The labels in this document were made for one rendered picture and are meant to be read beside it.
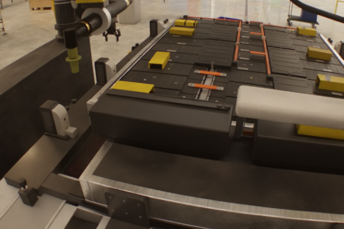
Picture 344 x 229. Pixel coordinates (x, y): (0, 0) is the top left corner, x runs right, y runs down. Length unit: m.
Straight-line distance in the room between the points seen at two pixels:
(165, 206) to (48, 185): 0.43
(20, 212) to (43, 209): 0.08
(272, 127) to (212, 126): 0.17
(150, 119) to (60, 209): 0.42
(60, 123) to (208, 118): 0.59
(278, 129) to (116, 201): 0.48
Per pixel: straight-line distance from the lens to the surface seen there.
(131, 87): 1.12
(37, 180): 1.01
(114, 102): 0.90
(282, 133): 0.80
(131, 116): 0.82
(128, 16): 6.33
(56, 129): 1.16
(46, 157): 1.10
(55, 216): 0.93
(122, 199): 0.74
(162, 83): 1.21
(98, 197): 0.83
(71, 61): 0.69
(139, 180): 0.77
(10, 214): 1.00
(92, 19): 0.76
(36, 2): 9.98
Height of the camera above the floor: 1.54
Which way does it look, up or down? 30 degrees down
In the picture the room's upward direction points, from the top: straight up
